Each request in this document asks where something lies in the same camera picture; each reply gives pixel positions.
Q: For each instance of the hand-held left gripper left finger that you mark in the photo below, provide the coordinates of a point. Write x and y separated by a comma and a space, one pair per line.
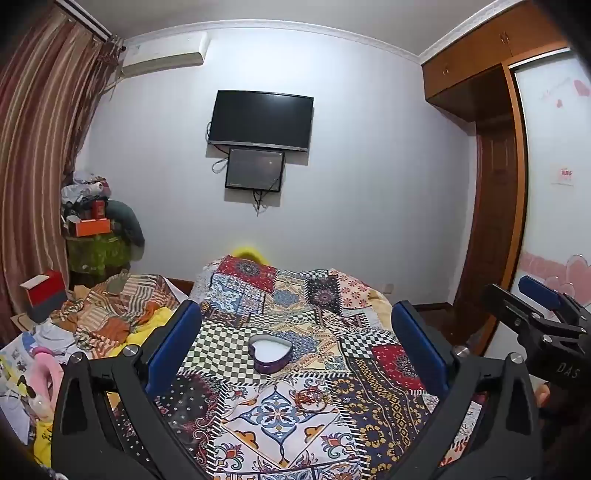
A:
173, 341

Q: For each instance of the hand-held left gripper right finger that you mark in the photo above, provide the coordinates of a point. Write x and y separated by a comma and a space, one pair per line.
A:
418, 346

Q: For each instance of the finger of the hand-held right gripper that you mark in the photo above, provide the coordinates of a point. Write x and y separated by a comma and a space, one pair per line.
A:
538, 290
512, 311

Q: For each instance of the purple heart-shaped jewelry box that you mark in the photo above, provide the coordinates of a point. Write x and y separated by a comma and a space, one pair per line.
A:
270, 355

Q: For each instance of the person's right hand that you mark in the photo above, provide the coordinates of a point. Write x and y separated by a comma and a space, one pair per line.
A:
542, 395

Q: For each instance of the yellow cloth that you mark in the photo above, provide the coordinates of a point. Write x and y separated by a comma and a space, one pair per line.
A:
159, 321

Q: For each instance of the orange striped blanket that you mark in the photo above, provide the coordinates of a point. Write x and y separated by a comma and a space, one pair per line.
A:
106, 314

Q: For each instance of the green cabinet with clutter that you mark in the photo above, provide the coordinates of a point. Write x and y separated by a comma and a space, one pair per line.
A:
97, 256

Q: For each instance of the yellow pillow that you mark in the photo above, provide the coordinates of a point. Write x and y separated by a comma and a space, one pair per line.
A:
249, 254

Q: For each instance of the grey-green cushion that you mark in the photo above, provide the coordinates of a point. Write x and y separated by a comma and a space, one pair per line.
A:
129, 224

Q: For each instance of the pink plush toy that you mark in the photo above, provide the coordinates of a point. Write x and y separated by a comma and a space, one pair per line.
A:
44, 378

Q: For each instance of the red and grey box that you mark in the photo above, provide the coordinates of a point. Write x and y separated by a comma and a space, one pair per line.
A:
44, 295

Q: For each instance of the orange box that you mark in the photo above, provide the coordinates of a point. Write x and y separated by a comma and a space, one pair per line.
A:
93, 227

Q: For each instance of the patchwork printed blanket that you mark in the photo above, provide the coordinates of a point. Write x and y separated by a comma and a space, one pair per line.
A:
295, 434

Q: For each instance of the small red box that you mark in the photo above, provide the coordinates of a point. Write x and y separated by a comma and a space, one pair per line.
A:
98, 209

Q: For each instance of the pile of clothes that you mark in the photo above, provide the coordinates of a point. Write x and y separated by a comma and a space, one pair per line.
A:
81, 194

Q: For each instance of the wooden overhead cabinet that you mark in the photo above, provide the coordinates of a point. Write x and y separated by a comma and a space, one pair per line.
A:
485, 60

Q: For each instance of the brown striped curtain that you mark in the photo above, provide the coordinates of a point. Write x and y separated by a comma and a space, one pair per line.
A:
41, 138

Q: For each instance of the white air conditioner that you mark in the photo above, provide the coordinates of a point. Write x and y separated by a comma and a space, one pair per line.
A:
161, 55

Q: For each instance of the small black wall monitor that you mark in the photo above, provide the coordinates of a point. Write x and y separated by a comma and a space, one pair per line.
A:
255, 168

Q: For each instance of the black wall television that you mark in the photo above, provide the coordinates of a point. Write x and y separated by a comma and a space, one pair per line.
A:
261, 120

